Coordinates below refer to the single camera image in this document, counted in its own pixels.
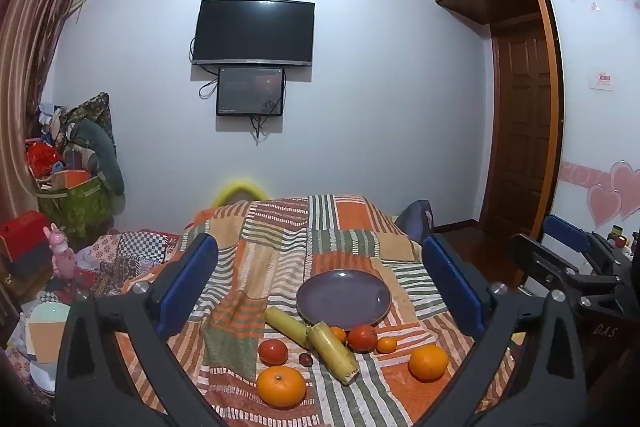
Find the striped brown curtain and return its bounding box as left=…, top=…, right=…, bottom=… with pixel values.
left=1, top=0, right=74, bottom=221

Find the white wardrobe sliding door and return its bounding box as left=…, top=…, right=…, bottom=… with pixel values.
left=549, top=0, right=639, bottom=237

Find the yellow round cushion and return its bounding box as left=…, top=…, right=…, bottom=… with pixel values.
left=212, top=179, right=269, bottom=207

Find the checkered quilt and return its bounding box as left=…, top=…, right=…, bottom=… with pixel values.
left=75, top=230, right=179, bottom=297

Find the dark red plum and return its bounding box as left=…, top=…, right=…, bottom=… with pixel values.
left=298, top=353, right=314, bottom=367

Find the red tomato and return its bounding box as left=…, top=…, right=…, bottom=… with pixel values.
left=346, top=324, right=378, bottom=352
left=257, top=339, right=288, bottom=366

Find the small mandarin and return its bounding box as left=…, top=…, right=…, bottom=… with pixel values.
left=376, top=336, right=398, bottom=355
left=330, top=326, right=347, bottom=343

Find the wooden door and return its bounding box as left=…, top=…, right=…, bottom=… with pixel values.
left=484, top=18, right=551, bottom=239

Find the small black wall monitor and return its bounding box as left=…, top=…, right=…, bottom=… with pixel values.
left=216, top=66, right=284, bottom=117

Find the red box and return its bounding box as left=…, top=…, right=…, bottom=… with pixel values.
left=0, top=210, right=49, bottom=262

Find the large orange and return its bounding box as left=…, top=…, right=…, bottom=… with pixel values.
left=256, top=366, right=306, bottom=409
left=408, top=345, right=449, bottom=381

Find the pink toy figure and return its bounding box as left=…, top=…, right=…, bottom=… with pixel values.
left=43, top=223, right=77, bottom=281

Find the purple ceramic plate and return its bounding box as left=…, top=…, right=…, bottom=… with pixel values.
left=295, top=269, right=392, bottom=331

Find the green cardboard box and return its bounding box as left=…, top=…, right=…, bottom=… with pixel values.
left=37, top=176, right=114, bottom=239

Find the black wall television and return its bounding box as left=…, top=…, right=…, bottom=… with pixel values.
left=192, top=0, right=316, bottom=66

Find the striped patchwork bed cover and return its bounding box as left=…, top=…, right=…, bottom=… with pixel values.
left=118, top=195, right=473, bottom=426

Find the grey green pillow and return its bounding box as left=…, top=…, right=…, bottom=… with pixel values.
left=70, top=119, right=125, bottom=196

